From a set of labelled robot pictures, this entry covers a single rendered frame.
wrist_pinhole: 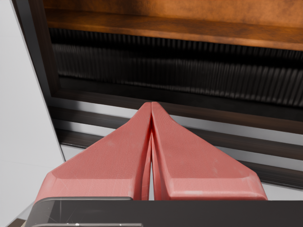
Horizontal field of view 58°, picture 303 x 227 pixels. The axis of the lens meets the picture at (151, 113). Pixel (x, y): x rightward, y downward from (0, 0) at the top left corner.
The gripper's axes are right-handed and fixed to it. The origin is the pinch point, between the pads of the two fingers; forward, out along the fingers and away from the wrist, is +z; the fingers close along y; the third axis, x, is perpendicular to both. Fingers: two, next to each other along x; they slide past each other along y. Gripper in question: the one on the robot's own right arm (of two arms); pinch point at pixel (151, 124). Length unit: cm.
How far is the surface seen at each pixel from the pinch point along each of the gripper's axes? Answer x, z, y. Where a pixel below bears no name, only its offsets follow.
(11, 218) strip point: 11.8, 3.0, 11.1
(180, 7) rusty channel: -0.6, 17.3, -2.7
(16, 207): 10.0, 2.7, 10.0
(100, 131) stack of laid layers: 2.4, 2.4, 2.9
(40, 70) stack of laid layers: -0.4, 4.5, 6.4
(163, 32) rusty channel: 0.4, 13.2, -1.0
